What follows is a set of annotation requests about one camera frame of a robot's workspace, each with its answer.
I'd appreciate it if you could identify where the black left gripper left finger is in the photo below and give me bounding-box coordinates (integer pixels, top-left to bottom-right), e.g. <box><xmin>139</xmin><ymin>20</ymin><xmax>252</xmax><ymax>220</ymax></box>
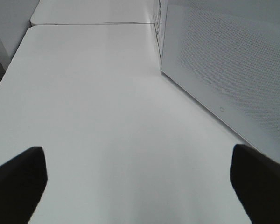
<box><xmin>0</xmin><ymin>147</ymin><xmax>48</xmax><ymax>224</ymax></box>

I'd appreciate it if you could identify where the white microwave door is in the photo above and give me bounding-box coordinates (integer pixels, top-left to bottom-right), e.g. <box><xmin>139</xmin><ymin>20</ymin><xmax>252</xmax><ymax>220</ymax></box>
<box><xmin>161</xmin><ymin>0</ymin><xmax>280</xmax><ymax>164</ymax></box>

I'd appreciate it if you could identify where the white microwave oven body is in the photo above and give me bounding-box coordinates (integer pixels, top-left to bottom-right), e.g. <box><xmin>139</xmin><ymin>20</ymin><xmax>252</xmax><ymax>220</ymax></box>
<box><xmin>153</xmin><ymin>0</ymin><xmax>168</xmax><ymax>63</ymax></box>

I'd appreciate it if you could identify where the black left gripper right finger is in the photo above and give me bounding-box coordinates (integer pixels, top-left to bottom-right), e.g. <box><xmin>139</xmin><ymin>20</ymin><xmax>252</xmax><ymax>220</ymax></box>
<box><xmin>230</xmin><ymin>144</ymin><xmax>280</xmax><ymax>224</ymax></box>

